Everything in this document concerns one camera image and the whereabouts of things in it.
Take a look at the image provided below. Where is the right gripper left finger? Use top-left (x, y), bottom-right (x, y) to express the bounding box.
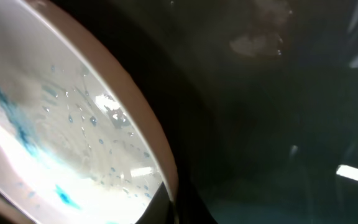
top-left (136, 183), bottom-right (172, 224)

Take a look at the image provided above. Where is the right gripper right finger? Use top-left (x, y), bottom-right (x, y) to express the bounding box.
top-left (177, 179), bottom-right (217, 224)

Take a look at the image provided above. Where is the white plate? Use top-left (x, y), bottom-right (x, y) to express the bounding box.
top-left (0, 1), bottom-right (178, 223)

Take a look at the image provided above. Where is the dark grey serving tray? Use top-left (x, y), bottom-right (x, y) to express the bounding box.
top-left (51, 0), bottom-right (358, 224)

